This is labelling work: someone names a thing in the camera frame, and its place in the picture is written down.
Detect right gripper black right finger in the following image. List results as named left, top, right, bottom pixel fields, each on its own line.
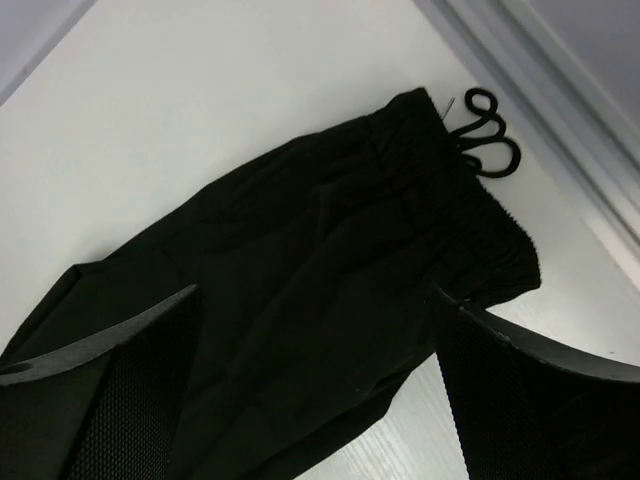
left=429, top=287, right=639, bottom=479

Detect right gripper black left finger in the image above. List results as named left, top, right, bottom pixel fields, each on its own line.
left=1, top=285, right=203, bottom=479

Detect black trousers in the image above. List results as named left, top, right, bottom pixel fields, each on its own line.
left=3, top=89, right=541, bottom=479

